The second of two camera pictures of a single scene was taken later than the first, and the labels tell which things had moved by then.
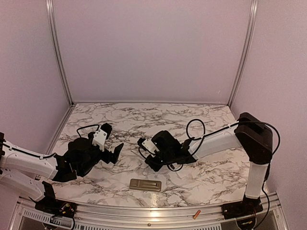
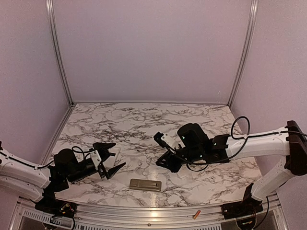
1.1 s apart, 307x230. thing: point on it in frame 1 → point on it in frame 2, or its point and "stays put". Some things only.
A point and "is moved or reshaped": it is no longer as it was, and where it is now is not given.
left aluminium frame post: (50, 12) stays put
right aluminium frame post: (253, 12) stays put
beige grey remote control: (146, 184) stays put
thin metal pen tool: (134, 153) is moved or reshaped
